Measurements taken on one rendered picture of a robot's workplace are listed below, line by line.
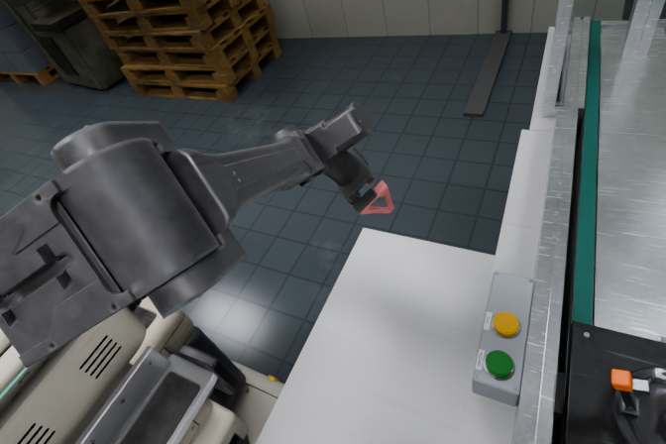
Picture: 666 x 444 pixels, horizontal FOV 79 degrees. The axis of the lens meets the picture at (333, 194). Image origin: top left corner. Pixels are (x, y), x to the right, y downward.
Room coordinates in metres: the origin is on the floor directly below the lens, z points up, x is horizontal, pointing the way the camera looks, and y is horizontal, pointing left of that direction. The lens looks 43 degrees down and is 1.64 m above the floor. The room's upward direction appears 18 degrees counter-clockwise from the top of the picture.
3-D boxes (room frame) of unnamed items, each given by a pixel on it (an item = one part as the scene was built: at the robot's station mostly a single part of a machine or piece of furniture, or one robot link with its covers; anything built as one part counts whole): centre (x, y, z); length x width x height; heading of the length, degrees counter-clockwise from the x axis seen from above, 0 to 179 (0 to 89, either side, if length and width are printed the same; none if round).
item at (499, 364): (0.23, -0.16, 0.96); 0.04 x 0.04 x 0.02
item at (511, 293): (0.29, -0.21, 0.93); 0.21 x 0.07 x 0.06; 143
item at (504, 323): (0.29, -0.21, 0.96); 0.04 x 0.04 x 0.02
